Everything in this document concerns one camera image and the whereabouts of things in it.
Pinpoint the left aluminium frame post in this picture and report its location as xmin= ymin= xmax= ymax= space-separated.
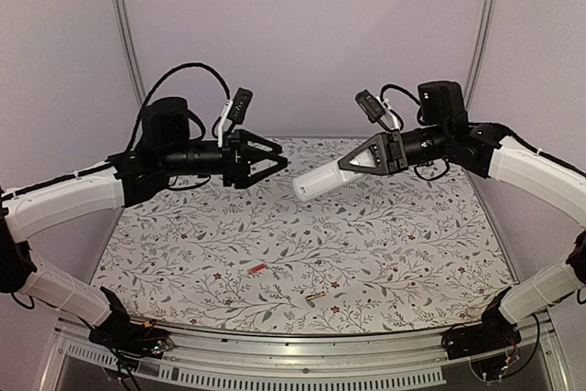
xmin=112 ymin=0 xmax=147 ymax=106

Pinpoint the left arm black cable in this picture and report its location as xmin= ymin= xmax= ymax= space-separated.
xmin=127 ymin=62 xmax=230 ymax=154

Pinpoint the front aluminium rail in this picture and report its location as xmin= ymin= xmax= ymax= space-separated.
xmin=38 ymin=312 xmax=572 ymax=390

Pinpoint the aluminium frame post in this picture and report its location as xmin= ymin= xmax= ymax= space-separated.
xmin=112 ymin=0 xmax=147 ymax=106
xmin=464 ymin=0 xmax=497 ymax=109

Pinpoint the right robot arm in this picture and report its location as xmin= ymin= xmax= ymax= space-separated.
xmin=338 ymin=81 xmax=585 ymax=351

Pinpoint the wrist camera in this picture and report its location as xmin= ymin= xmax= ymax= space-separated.
xmin=228 ymin=88 xmax=253 ymax=125
xmin=355 ymin=90 xmax=385 ymax=124

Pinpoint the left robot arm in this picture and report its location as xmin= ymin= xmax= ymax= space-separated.
xmin=1 ymin=97 xmax=288 ymax=349

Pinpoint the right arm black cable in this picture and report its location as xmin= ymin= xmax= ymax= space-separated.
xmin=414 ymin=159 xmax=452 ymax=181

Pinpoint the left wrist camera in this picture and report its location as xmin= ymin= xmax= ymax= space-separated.
xmin=228 ymin=88 xmax=253 ymax=125

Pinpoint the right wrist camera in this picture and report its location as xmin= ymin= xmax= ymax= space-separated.
xmin=355 ymin=90 xmax=385 ymax=124

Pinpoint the white remote control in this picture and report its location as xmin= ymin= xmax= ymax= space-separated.
xmin=292 ymin=157 xmax=364 ymax=201

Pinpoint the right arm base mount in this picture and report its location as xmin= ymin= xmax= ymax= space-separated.
xmin=441 ymin=314 xmax=521 ymax=360

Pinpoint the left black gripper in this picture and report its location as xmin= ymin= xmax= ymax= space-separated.
xmin=159 ymin=129 xmax=288 ymax=189

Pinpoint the floral patterned table mat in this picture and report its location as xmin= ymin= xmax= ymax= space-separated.
xmin=92 ymin=139 xmax=515 ymax=334

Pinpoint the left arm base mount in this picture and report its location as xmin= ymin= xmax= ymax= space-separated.
xmin=89 ymin=313 xmax=174 ymax=358

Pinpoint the red battery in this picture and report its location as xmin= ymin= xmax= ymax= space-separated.
xmin=248 ymin=264 xmax=266 ymax=275

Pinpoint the right aluminium frame post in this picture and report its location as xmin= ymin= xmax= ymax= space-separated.
xmin=464 ymin=0 xmax=497 ymax=109

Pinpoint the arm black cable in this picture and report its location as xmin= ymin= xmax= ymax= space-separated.
xmin=414 ymin=159 xmax=452 ymax=181
xmin=127 ymin=62 xmax=230 ymax=154

